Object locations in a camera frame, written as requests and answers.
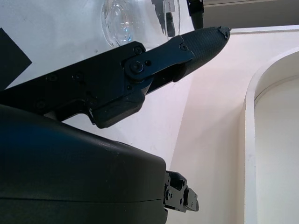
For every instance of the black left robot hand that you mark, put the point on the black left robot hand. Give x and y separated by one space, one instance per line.
197 9

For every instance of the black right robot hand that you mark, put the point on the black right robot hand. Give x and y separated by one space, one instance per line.
58 168

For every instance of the clear glass cup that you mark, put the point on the clear glass cup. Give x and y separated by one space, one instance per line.
116 23

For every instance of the black tape rectangle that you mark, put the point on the black tape rectangle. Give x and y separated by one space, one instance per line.
11 58

